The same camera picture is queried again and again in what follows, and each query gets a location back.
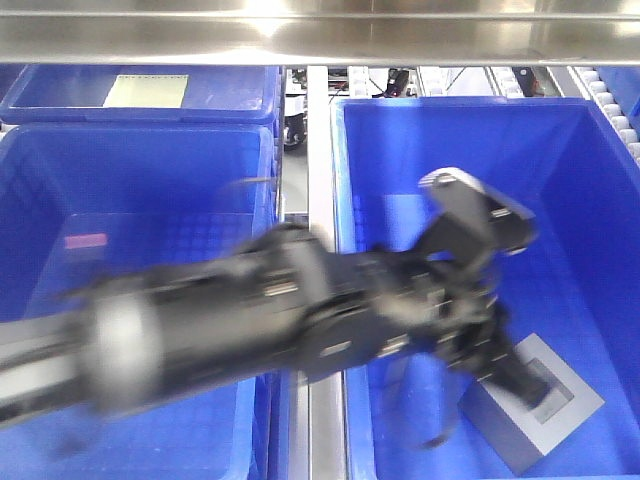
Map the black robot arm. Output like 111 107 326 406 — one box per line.
1 223 549 427

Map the gray square hollow base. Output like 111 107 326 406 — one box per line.
459 333 605 475

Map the blue bin with lid label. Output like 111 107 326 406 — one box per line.
1 64 282 125

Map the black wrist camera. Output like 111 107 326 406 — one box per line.
411 167 537 275

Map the stainless steel rack frame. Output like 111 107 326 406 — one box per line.
1 1 639 479

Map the empty blue target bin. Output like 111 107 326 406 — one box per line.
329 95 640 480

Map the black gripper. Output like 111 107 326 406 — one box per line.
349 248 550 408

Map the blue bin left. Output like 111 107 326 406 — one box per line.
1 123 275 479

